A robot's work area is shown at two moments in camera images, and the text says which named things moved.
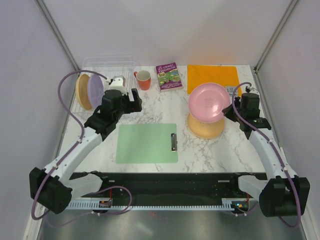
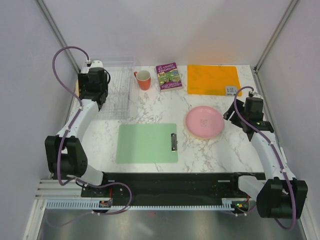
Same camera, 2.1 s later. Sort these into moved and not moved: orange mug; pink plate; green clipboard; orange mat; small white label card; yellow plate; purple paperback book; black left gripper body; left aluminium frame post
Moved: black left gripper body; yellow plate; pink plate
Not moved: orange mat; left aluminium frame post; purple paperback book; small white label card; green clipboard; orange mug
